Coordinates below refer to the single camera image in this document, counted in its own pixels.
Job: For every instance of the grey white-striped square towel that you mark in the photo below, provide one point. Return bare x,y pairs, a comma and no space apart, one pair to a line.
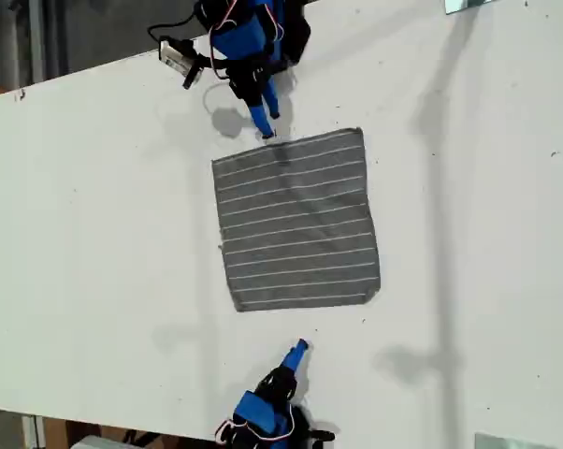
295,220

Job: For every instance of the white table leg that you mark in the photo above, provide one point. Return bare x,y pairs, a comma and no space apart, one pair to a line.
31,432

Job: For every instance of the camera black stalk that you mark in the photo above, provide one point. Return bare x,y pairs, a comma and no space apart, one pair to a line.
195,75

